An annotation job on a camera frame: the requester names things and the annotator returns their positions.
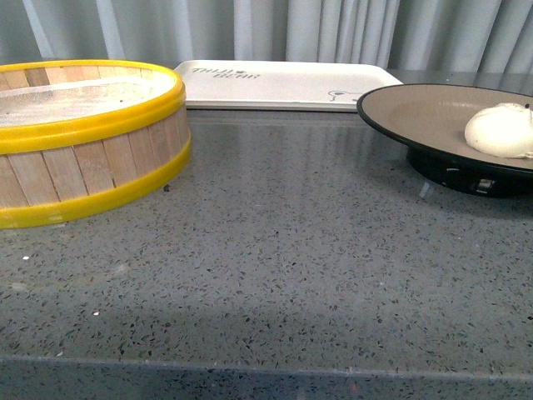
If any brown plate with black rim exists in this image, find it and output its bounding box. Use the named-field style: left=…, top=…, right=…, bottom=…
left=356, top=83, right=532, bottom=198

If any white steamed bun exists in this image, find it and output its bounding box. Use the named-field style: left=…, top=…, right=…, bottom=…
left=464, top=102, right=532, bottom=158

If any white bear print tray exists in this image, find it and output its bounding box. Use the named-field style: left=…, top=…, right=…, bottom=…
left=175, top=60, right=401, bottom=113

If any yellow rimmed bamboo steamer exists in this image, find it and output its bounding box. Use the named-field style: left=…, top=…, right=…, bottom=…
left=1, top=60, right=192, bottom=228

